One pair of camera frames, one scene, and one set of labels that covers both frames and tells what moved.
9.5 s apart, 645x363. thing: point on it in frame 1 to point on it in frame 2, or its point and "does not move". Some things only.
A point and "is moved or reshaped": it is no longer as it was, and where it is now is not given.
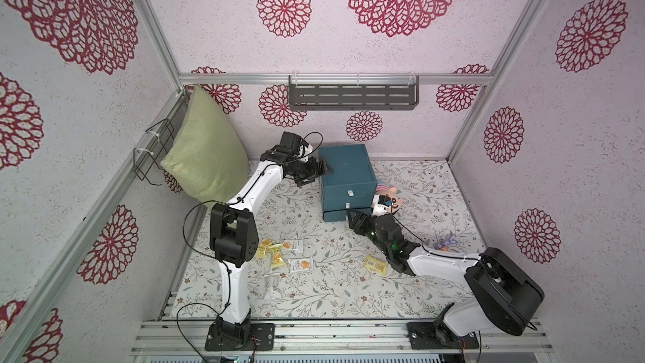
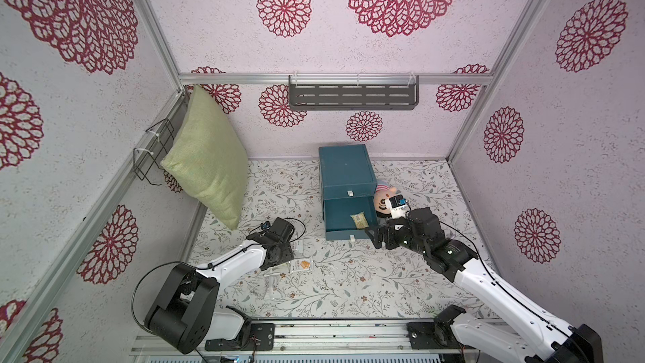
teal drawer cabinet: [352, 185] is moved or reshaped
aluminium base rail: [188, 337] does not move
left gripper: [314, 171] to [287, 255]
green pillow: [209, 156] does not move
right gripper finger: [361, 223] to [378, 235]
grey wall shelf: [353, 92] does not move
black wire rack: [144, 158] does not move
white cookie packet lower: [300, 265] does not move
